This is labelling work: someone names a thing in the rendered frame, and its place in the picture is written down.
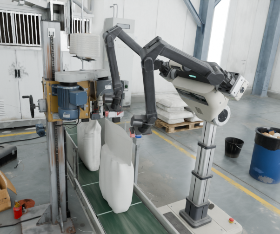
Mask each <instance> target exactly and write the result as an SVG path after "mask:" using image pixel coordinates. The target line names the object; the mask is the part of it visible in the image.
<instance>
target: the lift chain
mask: <svg viewBox="0 0 280 234"><path fill-rule="evenodd" d="M50 37H51V58H52V77H53V79H54V80H53V81H55V67H54V44H53V36H50ZM52 44H53V45H52ZM52 46H53V47H52ZM52 49H53V50H52ZM52 51H53V52H52ZM52 53H53V54H52ZM53 69H54V70H53ZM53 75H54V76H53ZM54 125H57V121H55V122H54ZM54 128H55V147H56V148H55V150H56V170H57V190H58V212H59V207H60V179H59V156H58V134H57V127H54Z"/></svg>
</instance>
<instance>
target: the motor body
mask: <svg viewBox="0 0 280 234"><path fill-rule="evenodd" d="M79 87H80V86H79V85H78V84H77V85H73V86H65V85H60V84H58V85H57V92H58V106H59V107H58V113H59V118H60V119H62V120H65V121H73V120H76V119H78V108H77V106H75V105H74V104H71V103H70V97H69V92H71V91H78V90H80V89H79Z"/></svg>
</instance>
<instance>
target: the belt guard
mask: <svg viewBox="0 0 280 234"><path fill-rule="evenodd" d="M107 76H108V70H107V69H95V70H87V71H85V72H80V71H59V72H55V81H58V82H69V83H71V82H80V81H85V80H91V79H95V78H101V77H107Z"/></svg>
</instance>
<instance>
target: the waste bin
mask: <svg viewBox="0 0 280 234"><path fill-rule="evenodd" d="M270 131H274V133H279V134H280V128H275V127H269V126H261V127H257V128H255V138H254V147H253V154H252V159H251V164H250V169H249V174H250V175H251V177H253V178H254V179H256V180H258V181H260V182H263V183H268V184H278V183H280V138H275V137H271V136H267V135H264V134H262V133H268V134H269V132H270Z"/></svg>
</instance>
